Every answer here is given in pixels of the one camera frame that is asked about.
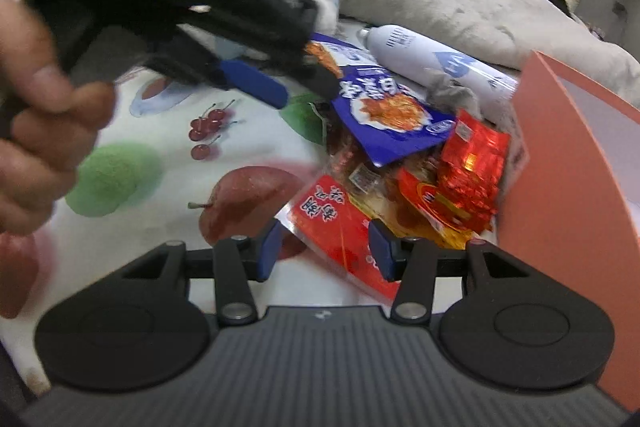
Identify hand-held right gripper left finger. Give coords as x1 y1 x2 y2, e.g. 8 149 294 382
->
120 218 291 325

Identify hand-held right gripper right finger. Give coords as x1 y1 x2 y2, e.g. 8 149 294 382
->
369 220 530 325

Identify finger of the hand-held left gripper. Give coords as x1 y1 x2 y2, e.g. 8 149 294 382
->
261 48 347 101
147 26 290 110

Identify large red snack packet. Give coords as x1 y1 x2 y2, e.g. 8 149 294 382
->
287 174 401 304

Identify orange snack packet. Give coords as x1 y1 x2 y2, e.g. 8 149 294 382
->
397 167 481 250

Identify blue snack packet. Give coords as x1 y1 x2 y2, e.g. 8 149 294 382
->
305 34 456 168

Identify red foil candy bag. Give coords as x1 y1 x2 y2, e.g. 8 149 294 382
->
437 109 512 233

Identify pink cardboard box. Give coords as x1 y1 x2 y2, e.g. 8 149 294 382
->
495 51 640 413

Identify clear packet red-brown snacks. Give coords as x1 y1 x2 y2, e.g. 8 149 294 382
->
325 127 406 212

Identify person's left hand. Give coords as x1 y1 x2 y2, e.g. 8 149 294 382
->
0 0 117 237

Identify white spray bottle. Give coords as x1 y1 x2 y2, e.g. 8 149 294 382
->
360 24 521 108

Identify fruit print mat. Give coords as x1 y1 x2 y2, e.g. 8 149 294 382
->
0 22 501 408

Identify crumpled grey paper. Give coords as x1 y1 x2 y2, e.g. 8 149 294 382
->
425 74 496 122

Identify grey blanket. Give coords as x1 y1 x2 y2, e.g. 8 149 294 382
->
337 0 640 108

